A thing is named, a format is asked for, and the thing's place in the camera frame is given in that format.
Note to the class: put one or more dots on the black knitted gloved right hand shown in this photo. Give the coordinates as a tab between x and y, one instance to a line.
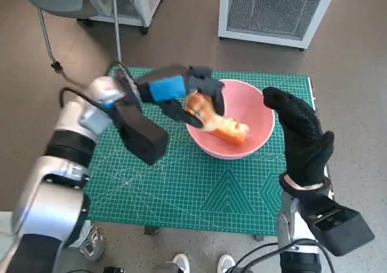
302	133

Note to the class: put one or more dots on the bare black left hand blue tape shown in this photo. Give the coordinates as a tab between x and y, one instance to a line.
166	86

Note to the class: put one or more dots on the round toy bread bun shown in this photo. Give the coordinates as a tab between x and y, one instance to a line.
196	102

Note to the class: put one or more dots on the pink bowl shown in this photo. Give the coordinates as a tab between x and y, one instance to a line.
251	109

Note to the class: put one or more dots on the long striped toy bread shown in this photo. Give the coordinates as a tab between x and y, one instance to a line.
232	133

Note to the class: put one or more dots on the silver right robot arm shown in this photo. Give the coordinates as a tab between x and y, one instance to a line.
290	224

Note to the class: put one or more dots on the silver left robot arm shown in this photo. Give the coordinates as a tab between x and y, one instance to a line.
48	194

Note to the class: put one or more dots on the thin metal pole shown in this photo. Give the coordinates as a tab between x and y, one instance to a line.
117	28

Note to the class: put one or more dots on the white wheeled cage cabinet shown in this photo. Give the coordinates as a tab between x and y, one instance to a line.
142	0

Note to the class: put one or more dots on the green cutting mat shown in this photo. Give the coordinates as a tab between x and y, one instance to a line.
187	188

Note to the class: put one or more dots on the white mesh-front cabinet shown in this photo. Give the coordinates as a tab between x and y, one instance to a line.
272	9

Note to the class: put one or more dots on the small white table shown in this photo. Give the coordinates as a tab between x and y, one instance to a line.
152	230

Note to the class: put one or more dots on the white shoe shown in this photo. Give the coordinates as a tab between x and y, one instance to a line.
181	262
226	264

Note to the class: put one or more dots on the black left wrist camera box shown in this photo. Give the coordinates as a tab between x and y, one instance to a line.
139	133

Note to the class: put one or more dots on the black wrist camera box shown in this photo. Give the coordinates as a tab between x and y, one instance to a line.
338	227
139	133

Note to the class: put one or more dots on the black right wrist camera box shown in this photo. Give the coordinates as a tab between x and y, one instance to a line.
338	227

